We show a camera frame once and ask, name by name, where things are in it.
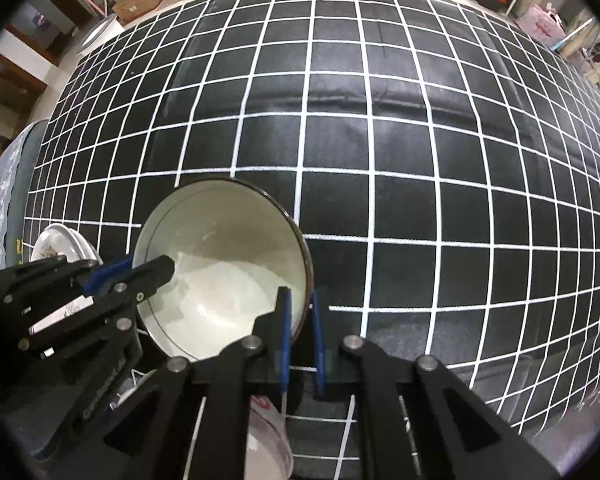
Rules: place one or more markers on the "white plastic bucket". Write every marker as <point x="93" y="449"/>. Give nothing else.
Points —
<point x="100" y="32"/>

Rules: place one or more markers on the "cream bowl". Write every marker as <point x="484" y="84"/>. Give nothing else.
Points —
<point x="220" y="240"/>

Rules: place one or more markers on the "large floral white plate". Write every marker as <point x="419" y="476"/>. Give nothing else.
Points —
<point x="94" y="252"/>

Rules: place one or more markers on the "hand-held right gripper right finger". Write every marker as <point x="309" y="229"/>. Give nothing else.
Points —
<point x="320" y="350"/>

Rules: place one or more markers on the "large cardboard box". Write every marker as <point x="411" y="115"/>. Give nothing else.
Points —
<point x="142" y="7"/>

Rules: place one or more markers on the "large white bowl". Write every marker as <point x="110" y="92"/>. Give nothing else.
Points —
<point x="267" y="440"/>

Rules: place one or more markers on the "pink bag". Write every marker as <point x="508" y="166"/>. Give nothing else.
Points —
<point x="542" y="25"/>

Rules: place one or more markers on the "small floral white plate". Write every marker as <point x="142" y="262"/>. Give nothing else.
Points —
<point x="55" y="242"/>

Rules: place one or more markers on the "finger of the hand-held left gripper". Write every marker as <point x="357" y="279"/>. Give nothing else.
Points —
<point x="145" y="277"/>
<point x="107" y="275"/>

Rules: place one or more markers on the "dark wooden door frame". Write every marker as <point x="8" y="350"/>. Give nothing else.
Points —
<point x="20" y="67"/>

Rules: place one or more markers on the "black white checked tablecloth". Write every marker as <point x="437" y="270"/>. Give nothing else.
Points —
<point x="405" y="160"/>

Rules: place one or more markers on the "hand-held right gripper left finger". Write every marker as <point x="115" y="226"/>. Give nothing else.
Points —
<point x="284" y="345"/>

